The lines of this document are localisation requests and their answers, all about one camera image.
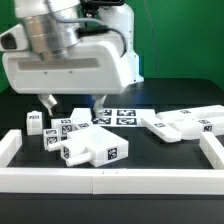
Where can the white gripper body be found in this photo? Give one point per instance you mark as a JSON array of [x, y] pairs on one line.
[[96, 65]]

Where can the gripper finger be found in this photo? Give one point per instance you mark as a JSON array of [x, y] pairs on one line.
[[48, 101], [98, 108]]

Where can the white chair seat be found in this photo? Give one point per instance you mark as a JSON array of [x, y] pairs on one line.
[[94, 144]]

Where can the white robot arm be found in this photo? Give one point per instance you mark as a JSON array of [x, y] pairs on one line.
[[49, 28]]

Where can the white chair back piece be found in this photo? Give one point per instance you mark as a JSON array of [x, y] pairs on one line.
[[191, 122]]

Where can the white marker tag sheet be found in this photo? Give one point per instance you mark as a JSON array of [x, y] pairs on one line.
[[113, 117]]

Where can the white U-shaped fence wall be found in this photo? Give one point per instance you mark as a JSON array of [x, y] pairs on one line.
[[102, 181]]

